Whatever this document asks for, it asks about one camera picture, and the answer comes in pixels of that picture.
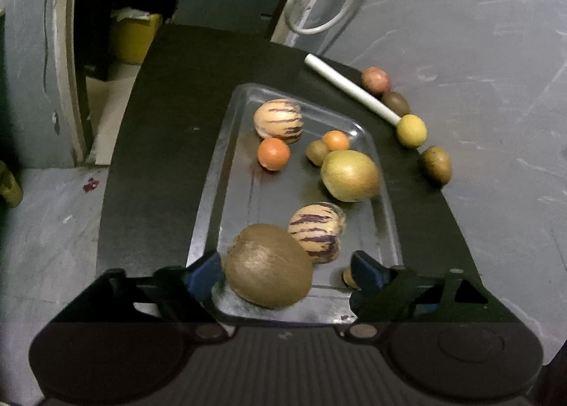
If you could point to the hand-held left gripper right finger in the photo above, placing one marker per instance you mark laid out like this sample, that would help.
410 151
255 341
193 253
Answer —
368 274

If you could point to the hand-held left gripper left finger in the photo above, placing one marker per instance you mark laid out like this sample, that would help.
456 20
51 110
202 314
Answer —
206 274

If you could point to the small tan fruit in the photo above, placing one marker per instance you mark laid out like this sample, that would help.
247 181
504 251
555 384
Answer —
348 277

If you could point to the large brown kiwi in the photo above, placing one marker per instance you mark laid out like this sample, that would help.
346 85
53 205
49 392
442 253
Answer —
268 266

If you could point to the dark striped pepino melon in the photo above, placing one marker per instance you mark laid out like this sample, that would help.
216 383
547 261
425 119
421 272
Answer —
315 229

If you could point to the yellow green mango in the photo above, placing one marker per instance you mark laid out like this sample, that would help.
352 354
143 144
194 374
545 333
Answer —
350 175

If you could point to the metal tray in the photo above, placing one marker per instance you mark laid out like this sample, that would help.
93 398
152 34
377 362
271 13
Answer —
274 193

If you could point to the small brown kiwi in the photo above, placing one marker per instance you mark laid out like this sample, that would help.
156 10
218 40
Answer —
316 152

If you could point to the small orange tangerine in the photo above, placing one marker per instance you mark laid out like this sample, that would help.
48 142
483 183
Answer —
335 140

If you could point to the orange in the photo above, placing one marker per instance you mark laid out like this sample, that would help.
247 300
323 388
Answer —
273 154

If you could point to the pale striped pepino melon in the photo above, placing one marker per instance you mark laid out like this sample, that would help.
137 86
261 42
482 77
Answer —
278 120

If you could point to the oval golden kiwi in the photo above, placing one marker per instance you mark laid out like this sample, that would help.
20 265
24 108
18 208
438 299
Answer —
436 165

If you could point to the yellow lemon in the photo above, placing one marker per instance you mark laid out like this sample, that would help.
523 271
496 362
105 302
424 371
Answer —
411 131

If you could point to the dark brown kiwi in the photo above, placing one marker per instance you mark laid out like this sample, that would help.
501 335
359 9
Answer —
396 103

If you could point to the white tube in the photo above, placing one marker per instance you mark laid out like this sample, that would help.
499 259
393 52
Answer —
350 87

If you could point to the red round fruit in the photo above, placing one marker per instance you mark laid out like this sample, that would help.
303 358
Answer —
375 80

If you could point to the olive yellow object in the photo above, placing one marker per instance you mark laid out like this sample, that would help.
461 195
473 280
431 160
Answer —
9 187

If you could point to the yellow bin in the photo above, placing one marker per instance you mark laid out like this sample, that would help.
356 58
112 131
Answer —
133 38

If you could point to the wooden door frame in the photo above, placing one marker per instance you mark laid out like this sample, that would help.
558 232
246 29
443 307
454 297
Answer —
66 78

